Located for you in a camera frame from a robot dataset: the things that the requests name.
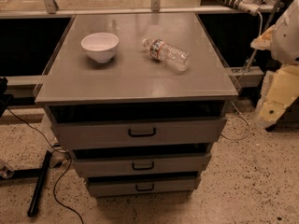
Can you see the white ceramic bowl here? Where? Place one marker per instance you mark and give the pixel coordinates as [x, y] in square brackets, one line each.
[100, 47]

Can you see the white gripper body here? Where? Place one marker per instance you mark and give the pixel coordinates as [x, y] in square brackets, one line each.
[287, 39]

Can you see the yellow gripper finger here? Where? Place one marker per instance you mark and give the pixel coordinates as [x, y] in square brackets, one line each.
[279, 90]

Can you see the black metal floor bar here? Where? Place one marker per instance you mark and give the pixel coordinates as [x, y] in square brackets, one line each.
[41, 178]

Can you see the grey drawer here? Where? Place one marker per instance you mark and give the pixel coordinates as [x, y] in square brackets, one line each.
[137, 134]
[143, 186]
[142, 165]

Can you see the white power strip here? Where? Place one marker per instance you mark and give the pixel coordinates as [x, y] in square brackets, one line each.
[252, 9]

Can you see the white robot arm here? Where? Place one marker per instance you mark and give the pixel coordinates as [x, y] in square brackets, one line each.
[282, 40]

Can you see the clear plastic water bottle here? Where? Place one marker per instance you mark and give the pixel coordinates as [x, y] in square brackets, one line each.
[169, 55]

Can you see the grey drawer cabinet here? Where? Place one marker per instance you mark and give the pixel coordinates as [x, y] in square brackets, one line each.
[133, 87]

